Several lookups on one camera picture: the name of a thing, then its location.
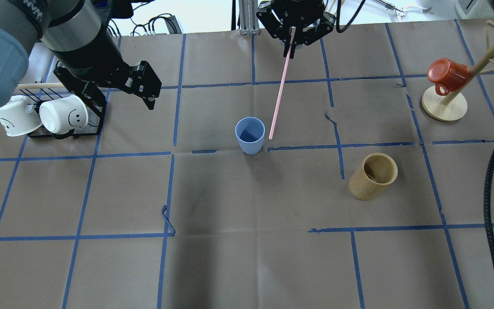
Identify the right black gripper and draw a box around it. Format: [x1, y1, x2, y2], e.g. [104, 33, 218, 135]
[256, 0, 335, 46]

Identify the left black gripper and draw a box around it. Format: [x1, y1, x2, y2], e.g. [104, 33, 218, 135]
[53, 61, 162, 112]

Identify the pink chopstick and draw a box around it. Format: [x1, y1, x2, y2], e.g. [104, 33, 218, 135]
[268, 26, 296, 139]

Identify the light blue plastic cup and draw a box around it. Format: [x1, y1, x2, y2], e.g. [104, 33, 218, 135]
[235, 117, 266, 156]

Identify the bamboo cylinder holder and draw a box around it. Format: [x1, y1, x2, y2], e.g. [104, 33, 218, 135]
[348, 153, 398, 201]

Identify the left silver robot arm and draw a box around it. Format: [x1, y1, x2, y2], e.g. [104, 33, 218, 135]
[0, 0, 162, 110]

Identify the white smiley cup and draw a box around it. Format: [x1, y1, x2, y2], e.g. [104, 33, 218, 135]
[39, 95, 89, 134]

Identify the orange red mug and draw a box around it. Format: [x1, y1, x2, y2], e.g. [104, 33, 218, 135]
[427, 58, 470, 96]

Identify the wooden mug tree stand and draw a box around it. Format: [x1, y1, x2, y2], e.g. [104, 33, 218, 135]
[421, 20, 494, 122]

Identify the aluminium frame post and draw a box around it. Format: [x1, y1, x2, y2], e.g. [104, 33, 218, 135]
[238, 0, 259, 36]

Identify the black wire cup rack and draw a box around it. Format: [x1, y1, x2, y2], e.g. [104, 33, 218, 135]
[16, 83, 107, 139]

